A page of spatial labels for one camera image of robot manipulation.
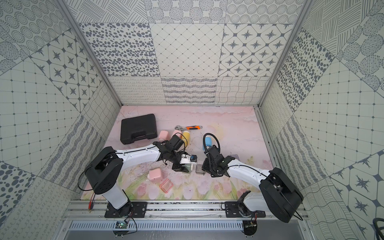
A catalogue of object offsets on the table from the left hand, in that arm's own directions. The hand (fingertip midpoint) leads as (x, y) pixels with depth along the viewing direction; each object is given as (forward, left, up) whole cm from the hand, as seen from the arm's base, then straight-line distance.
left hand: (192, 166), depth 83 cm
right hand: (0, -7, -4) cm, 8 cm away
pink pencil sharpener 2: (-6, +19, +2) cm, 20 cm away
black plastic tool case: (+28, +39, -1) cm, 48 cm away
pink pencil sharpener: (+20, +19, +2) cm, 28 cm away
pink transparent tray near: (-9, +14, -5) cm, 18 cm away
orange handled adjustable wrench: (+31, +4, -5) cm, 32 cm away
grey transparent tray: (0, -4, -5) cm, 6 cm away
